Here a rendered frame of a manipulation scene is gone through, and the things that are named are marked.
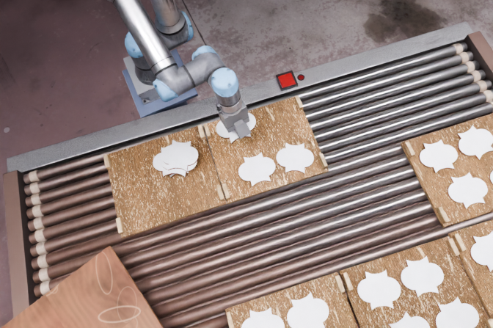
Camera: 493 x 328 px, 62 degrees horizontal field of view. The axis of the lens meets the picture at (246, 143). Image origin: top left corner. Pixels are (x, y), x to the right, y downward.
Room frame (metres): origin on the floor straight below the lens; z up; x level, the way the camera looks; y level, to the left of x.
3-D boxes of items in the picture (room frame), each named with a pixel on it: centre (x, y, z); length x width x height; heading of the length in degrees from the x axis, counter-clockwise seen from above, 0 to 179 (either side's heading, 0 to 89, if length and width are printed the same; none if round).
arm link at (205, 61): (0.73, 0.09, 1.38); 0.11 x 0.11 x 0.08; 24
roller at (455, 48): (0.81, -0.05, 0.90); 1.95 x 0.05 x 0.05; 100
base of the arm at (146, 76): (1.03, 0.35, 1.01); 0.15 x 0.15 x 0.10
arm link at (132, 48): (1.04, 0.35, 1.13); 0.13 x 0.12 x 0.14; 114
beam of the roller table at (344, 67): (0.88, -0.04, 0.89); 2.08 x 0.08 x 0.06; 100
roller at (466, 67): (0.71, -0.07, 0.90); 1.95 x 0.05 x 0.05; 100
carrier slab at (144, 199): (0.55, 0.34, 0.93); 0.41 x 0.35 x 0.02; 101
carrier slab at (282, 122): (0.62, -0.07, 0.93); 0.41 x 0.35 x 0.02; 100
